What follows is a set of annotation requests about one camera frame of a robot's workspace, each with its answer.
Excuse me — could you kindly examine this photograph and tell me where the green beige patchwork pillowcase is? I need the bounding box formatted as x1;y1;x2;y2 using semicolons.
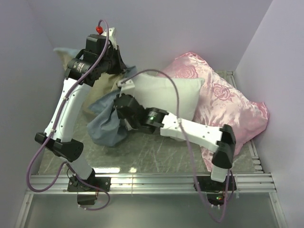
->
53;47;138;147

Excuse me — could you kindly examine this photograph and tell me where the white pillow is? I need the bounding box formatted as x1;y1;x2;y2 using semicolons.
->
132;73;205;121

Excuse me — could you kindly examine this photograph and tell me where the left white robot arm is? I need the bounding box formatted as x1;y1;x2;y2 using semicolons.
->
35;29;127;191

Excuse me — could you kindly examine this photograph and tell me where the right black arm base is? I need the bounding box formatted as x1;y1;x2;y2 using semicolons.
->
196;174;237;209

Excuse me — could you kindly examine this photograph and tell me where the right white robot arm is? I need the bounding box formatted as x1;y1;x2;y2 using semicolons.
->
114;94;236;190

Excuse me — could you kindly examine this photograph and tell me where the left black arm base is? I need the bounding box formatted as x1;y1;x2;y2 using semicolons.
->
67;177;111;211

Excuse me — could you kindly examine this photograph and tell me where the pink rose satin pillow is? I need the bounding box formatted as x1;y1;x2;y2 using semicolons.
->
163;52;270;156

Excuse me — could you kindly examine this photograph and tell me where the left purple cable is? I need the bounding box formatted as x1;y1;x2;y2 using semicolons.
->
27;20;111;211

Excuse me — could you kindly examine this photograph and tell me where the purple cable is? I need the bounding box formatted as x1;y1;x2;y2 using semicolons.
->
27;20;111;211
121;69;236;223

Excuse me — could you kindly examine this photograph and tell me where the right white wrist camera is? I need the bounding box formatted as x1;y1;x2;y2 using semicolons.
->
117;79;135;96

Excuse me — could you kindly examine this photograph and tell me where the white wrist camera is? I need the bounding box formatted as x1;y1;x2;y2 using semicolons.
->
95;26;117;49
117;79;135;96

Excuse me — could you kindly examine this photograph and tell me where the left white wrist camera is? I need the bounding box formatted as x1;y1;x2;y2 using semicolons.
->
95;26;117;49

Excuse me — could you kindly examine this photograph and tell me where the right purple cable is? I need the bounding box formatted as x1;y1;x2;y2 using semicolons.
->
121;69;236;223

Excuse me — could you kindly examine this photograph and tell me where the aluminium front rail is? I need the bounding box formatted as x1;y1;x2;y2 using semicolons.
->
30;173;276;194

